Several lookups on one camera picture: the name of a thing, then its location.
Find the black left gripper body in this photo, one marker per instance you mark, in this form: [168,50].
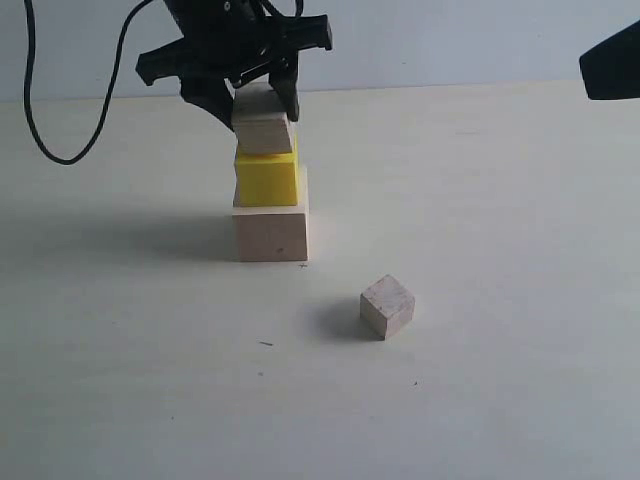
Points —
[237,41]

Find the large wooden cube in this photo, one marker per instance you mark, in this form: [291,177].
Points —
[273,233]

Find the medium wooden cube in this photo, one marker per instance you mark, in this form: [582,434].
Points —
[260,121]

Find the small wooden cube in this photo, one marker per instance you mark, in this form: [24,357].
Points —
[387,306]

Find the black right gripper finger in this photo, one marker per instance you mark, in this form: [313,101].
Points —
[610,70]

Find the yellow cube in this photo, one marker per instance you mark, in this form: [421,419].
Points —
[267,180]

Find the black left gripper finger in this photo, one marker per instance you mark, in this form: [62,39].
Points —
[210,94]
[283,78]

